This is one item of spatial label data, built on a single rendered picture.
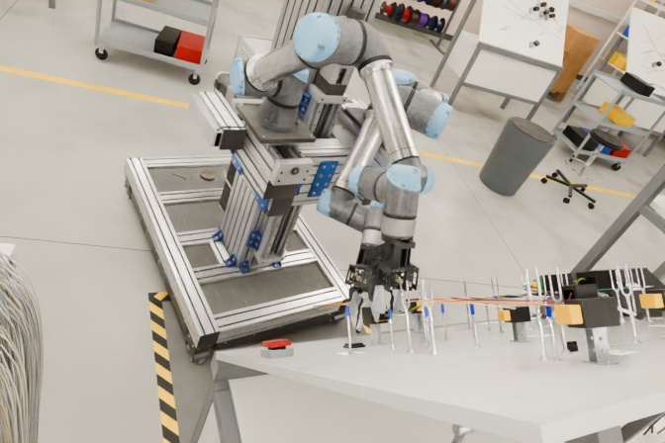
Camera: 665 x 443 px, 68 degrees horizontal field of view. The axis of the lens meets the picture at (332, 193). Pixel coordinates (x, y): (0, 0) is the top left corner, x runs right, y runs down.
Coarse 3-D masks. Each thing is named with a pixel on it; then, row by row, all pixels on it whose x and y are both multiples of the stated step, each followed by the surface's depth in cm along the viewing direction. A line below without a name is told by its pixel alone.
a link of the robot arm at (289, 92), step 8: (304, 72) 161; (280, 80) 158; (288, 80) 160; (296, 80) 161; (304, 80) 163; (280, 88) 160; (288, 88) 161; (296, 88) 163; (304, 88) 167; (272, 96) 162; (280, 96) 164; (288, 96) 164; (296, 96) 165; (288, 104) 166; (296, 104) 168
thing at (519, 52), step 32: (512, 0) 550; (544, 0) 567; (480, 32) 534; (512, 32) 550; (544, 32) 552; (448, 64) 592; (480, 64) 549; (512, 64) 556; (544, 64) 562; (512, 96) 582; (544, 96) 591
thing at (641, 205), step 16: (656, 176) 150; (640, 192) 154; (656, 192) 151; (640, 208) 155; (656, 208) 154; (624, 224) 158; (656, 224) 150; (608, 240) 163; (592, 256) 168; (576, 272) 173; (656, 272) 201; (656, 416) 148; (624, 432) 156; (640, 432) 186; (656, 432) 189
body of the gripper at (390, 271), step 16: (384, 240) 108; (400, 240) 106; (384, 256) 112; (400, 256) 105; (384, 272) 110; (400, 272) 107; (416, 272) 108; (384, 288) 108; (400, 288) 108; (416, 288) 108
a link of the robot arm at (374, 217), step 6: (372, 204) 135; (378, 204) 134; (372, 210) 134; (378, 210) 133; (366, 216) 139; (372, 216) 133; (378, 216) 133; (366, 222) 134; (372, 222) 132; (378, 222) 132; (366, 228) 133; (372, 228) 132; (378, 228) 131
